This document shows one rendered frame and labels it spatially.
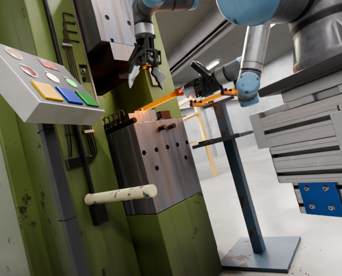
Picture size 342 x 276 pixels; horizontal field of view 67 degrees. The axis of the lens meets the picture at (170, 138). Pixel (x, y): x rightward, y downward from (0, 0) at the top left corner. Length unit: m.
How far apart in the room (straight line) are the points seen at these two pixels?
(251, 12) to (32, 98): 0.60
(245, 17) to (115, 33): 1.07
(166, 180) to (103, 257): 0.46
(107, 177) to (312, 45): 1.07
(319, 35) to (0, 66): 0.81
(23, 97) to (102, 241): 0.77
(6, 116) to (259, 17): 1.45
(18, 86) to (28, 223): 0.96
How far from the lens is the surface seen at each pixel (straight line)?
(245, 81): 0.90
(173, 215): 1.35
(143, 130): 1.29
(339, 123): 0.44
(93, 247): 1.32
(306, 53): 0.59
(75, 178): 1.28
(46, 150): 0.99
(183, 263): 1.41
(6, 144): 1.67
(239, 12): 0.53
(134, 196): 0.98
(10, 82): 0.88
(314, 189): 0.69
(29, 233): 1.66
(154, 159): 1.30
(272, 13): 0.54
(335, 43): 0.59
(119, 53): 1.46
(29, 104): 0.82
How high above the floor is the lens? 0.73
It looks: 3 degrees up
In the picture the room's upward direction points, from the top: 15 degrees counter-clockwise
